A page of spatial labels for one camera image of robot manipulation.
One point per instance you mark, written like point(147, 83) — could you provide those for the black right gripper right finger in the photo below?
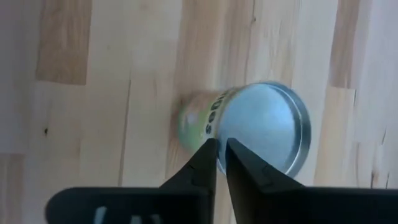
point(273, 202)

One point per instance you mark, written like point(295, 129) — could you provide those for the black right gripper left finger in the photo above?
point(186, 202)

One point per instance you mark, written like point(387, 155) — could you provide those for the light green oranges can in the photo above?
point(264, 124)

